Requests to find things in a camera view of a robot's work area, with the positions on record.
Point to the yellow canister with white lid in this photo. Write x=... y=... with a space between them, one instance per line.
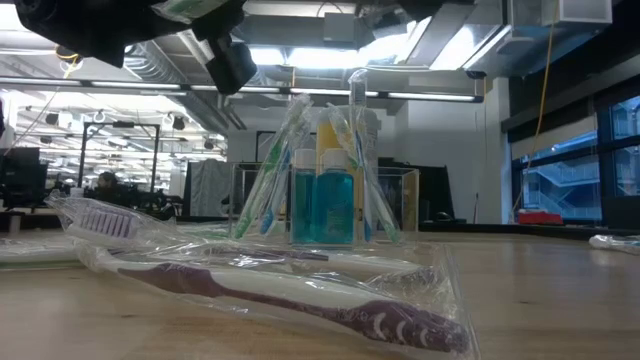
x=327 y=135

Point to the black equipment cabinet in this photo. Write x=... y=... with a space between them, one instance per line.
x=437 y=195

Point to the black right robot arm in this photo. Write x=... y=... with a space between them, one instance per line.
x=440 y=6

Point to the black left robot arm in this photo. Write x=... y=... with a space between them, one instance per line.
x=65 y=25

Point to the person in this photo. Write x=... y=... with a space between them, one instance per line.
x=107 y=181

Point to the grey ceiling box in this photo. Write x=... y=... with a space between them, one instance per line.
x=339 y=27

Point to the white ceiling air unit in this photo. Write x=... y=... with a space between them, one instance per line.
x=575 y=12

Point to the black metal gantry frame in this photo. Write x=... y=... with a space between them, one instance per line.
x=120 y=124

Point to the clear acrylic organizer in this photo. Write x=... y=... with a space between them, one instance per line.
x=407 y=200

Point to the linear ceiling light bar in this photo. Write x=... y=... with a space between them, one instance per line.
x=430 y=96

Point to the red storage box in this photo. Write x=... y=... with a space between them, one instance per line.
x=540 y=218

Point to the black computer monitor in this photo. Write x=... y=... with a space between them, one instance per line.
x=22 y=175

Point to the teal mouthwash bottle white cap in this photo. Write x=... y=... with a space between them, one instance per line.
x=303 y=200
x=335 y=200

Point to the silver ribbed ventilation duct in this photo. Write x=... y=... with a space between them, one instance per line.
x=165 y=65

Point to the grey fabric cover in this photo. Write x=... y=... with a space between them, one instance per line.
x=207 y=187

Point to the window with dark frame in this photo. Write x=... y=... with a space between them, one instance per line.
x=565 y=185

